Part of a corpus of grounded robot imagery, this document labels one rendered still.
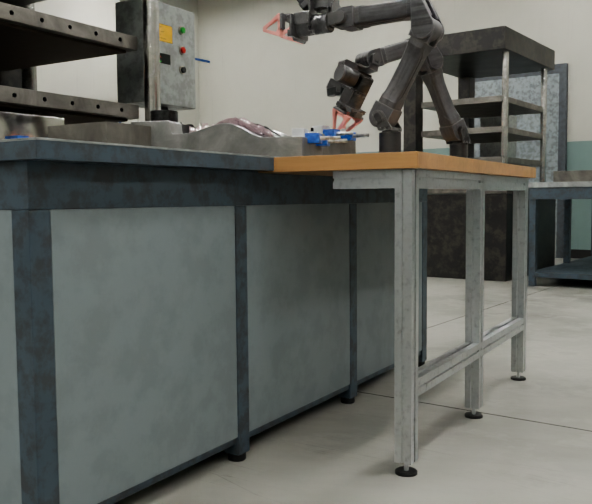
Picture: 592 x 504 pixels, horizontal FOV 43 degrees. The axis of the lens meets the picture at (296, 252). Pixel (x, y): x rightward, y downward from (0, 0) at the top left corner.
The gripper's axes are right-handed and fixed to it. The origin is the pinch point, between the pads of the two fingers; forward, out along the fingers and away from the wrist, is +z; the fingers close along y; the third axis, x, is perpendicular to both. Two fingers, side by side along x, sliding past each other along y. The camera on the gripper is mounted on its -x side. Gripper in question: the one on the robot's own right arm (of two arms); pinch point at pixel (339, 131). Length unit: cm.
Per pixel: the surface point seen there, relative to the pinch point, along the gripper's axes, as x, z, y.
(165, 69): -89, 16, -13
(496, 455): 97, 49, 24
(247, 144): 2, 7, 50
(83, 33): -86, 9, 35
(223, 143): -4, 10, 52
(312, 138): 13.5, -1.5, 39.5
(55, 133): -22, 19, 93
